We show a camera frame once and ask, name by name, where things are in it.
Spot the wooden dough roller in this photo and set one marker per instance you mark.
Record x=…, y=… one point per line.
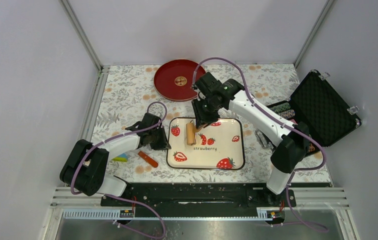
x=191, y=132

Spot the strawberry pattern rectangular tray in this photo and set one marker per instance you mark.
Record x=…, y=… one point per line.
x=218, y=146

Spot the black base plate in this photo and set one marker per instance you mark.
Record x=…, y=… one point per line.
x=208, y=200

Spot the metal scraper orange handle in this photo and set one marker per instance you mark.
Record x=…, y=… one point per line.
x=148, y=159

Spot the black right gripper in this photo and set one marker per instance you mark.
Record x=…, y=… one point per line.
x=202, y=119

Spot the round red tray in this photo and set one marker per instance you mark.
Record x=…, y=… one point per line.
x=173, y=80

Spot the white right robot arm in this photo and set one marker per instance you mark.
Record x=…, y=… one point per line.
x=290, y=140

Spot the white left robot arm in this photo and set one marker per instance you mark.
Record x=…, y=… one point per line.
x=85, y=168

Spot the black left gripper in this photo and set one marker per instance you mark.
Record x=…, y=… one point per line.
x=164, y=144

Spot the black open chip case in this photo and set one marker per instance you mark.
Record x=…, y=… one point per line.
x=317, y=104

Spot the colourful toy block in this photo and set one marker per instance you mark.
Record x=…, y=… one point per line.
x=121, y=158

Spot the floral table mat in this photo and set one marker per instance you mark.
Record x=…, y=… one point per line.
x=129, y=91

